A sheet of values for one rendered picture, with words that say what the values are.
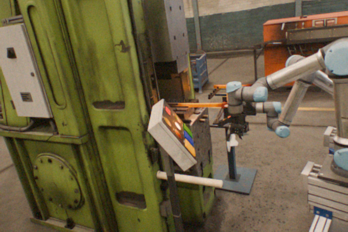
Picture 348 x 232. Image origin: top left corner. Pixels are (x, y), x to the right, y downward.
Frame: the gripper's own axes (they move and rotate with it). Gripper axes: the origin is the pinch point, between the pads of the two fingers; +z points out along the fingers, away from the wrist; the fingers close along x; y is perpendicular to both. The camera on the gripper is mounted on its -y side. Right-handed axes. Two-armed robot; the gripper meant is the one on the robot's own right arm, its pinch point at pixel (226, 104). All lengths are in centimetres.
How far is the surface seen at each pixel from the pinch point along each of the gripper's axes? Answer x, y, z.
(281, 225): 4, 101, -33
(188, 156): -69, 0, 2
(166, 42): -17, -48, 30
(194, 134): -11.6, 19.0, 21.9
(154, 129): -75, -16, 14
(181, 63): -4.9, -31.7, 27.3
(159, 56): -17, -40, 36
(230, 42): 748, 56, 174
